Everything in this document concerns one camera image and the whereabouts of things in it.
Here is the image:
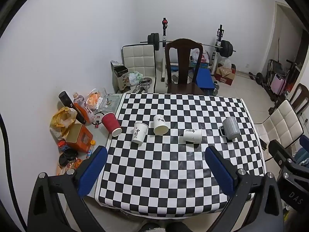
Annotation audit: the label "red ribbed paper cup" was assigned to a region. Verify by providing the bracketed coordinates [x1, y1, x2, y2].
[102, 113, 122, 137]

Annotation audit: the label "white paper cup lying sideways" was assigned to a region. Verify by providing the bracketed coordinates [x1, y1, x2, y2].
[183, 129, 202, 143]

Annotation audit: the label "white paper cup, black calligraphy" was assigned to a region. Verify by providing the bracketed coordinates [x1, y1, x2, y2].
[132, 122, 148, 145]

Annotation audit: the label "white paper cup, open mouth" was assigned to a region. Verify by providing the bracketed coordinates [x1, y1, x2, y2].
[154, 114, 169, 136]

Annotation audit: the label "orange gift box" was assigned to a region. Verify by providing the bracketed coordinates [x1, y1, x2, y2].
[65, 124, 93, 153]

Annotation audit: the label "grey ribbed mug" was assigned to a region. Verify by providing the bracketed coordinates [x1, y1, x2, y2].
[219, 117, 240, 140]

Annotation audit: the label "cream padded chair at right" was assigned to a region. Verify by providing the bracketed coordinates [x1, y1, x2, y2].
[255, 100, 304, 151]

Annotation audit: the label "cream padded chair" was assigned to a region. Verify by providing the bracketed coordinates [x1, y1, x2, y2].
[255, 100, 304, 151]
[121, 43, 157, 93]

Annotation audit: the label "yellow plastic bag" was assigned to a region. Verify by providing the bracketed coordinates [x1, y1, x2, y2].
[49, 107, 77, 140]

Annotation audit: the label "black white checkered tablecloth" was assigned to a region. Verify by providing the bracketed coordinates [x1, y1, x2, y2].
[95, 93, 266, 218]

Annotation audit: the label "pink labelled drink bottle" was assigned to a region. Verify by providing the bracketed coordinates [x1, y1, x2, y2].
[73, 92, 94, 123]

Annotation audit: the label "orange snack bag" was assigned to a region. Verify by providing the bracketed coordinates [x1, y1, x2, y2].
[86, 89, 103, 111]

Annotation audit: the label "black cylindrical bottle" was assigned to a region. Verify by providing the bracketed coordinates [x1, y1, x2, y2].
[58, 91, 86, 124]

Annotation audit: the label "dark wooden chair at right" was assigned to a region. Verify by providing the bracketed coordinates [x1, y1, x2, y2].
[290, 83, 309, 116]

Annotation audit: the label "dark wooden chair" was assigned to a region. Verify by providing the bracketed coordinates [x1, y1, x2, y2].
[290, 83, 309, 116]
[165, 48, 204, 95]

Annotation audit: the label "pink suitcase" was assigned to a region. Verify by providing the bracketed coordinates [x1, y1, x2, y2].
[270, 73, 286, 95]

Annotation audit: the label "blue weight bench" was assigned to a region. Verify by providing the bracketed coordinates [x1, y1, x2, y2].
[169, 62, 215, 90]

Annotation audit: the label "cardboard box on floor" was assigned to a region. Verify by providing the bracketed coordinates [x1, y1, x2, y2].
[215, 66, 236, 85]

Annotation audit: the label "silver carton box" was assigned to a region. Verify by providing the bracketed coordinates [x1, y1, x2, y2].
[110, 60, 130, 93]

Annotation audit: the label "cream padded chair at back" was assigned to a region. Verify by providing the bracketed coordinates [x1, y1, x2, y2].
[121, 43, 157, 93]

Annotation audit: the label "barbell with black plates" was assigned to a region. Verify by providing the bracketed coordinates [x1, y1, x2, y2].
[140, 33, 236, 58]

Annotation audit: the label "white squat rack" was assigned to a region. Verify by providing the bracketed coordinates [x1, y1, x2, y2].
[160, 17, 224, 82]

